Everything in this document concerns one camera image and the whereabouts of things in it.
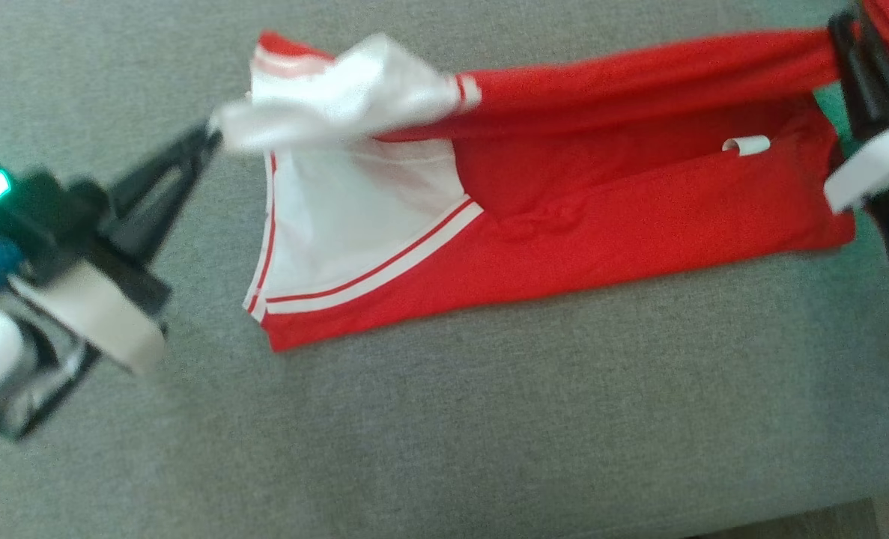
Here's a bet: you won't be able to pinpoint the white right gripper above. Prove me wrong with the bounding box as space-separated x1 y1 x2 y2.
822 9 889 289

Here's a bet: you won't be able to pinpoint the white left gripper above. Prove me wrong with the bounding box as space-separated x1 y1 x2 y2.
10 126 222 375

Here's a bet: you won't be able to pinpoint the red and white sports shorts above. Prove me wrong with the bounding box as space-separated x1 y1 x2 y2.
212 28 858 353

